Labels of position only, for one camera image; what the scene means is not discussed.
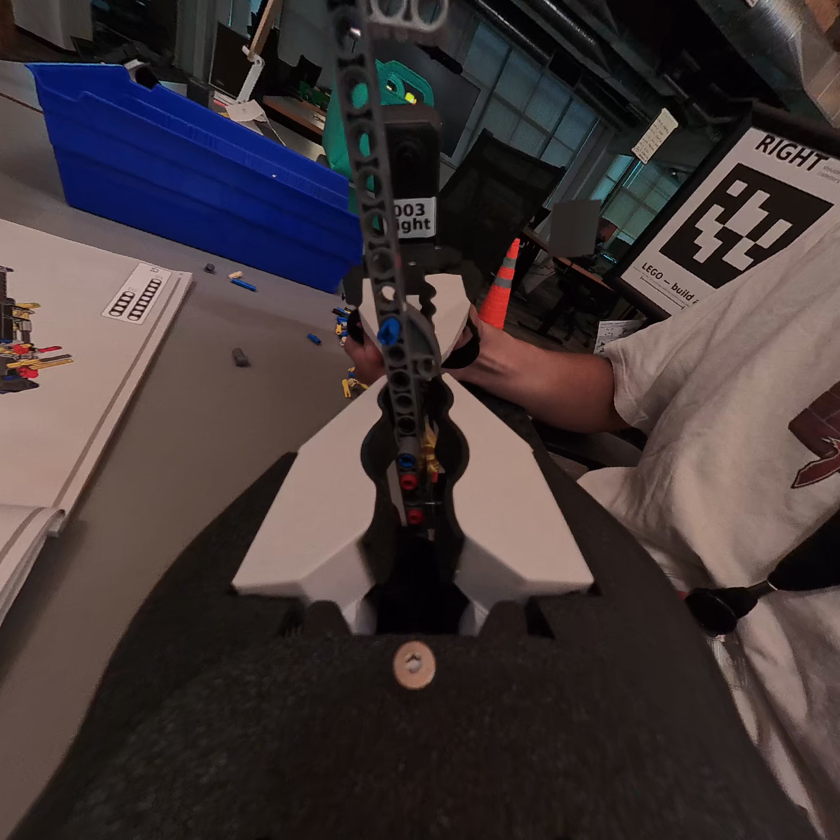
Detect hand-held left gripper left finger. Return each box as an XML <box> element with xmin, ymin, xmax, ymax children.
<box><xmin>231</xmin><ymin>377</ymin><xmax>395</xmax><ymax>602</ymax></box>

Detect person in white shirt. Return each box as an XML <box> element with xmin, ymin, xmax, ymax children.
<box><xmin>577</xmin><ymin>222</ymin><xmax>840</xmax><ymax>837</ymax></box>

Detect blue plastic bin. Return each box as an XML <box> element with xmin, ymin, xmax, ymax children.
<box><xmin>25</xmin><ymin>61</ymin><xmax>366</xmax><ymax>295</ymax></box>

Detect partly built lego model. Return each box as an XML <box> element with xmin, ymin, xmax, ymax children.
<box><xmin>327</xmin><ymin>0</ymin><xmax>455</xmax><ymax>529</ymax></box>

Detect paper note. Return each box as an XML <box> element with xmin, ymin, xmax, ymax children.
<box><xmin>630</xmin><ymin>107</ymin><xmax>680</xmax><ymax>165</ymax></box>

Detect black white marker sign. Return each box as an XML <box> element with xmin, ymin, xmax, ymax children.
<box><xmin>602</xmin><ymin>117</ymin><xmax>840</xmax><ymax>320</ymax></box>

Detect pile of small lego pins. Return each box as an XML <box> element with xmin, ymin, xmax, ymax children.
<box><xmin>330</xmin><ymin>304</ymin><xmax>373</xmax><ymax>400</ymax></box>

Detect silver air duct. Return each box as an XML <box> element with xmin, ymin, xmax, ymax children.
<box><xmin>696</xmin><ymin>0</ymin><xmax>840</xmax><ymax>126</ymax></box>

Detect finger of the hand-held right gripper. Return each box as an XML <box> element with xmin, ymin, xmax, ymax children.
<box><xmin>419</xmin><ymin>273</ymin><xmax>477</xmax><ymax>370</ymax></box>
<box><xmin>357</xmin><ymin>269</ymin><xmax>395</xmax><ymax>345</ymax></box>

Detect printed leaflet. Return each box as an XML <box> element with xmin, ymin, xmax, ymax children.
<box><xmin>594</xmin><ymin>318</ymin><xmax>648</xmax><ymax>357</ymax></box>

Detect building instruction booklet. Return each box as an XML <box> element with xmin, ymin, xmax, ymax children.
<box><xmin>0</xmin><ymin>218</ymin><xmax>194</xmax><ymax>627</ymax></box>

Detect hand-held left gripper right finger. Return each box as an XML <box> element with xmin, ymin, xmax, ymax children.
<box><xmin>433</xmin><ymin>377</ymin><xmax>595</xmax><ymax>602</ymax></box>

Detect teal fabric bag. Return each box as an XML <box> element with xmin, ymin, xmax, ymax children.
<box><xmin>330</xmin><ymin>58</ymin><xmax>438</xmax><ymax>193</ymax></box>

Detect orange traffic cone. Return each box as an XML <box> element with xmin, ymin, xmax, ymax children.
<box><xmin>478</xmin><ymin>236</ymin><xmax>524</xmax><ymax>330</ymax></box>

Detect black strap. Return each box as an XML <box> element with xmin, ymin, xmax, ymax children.
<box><xmin>684</xmin><ymin>521</ymin><xmax>840</xmax><ymax>636</ymax></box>

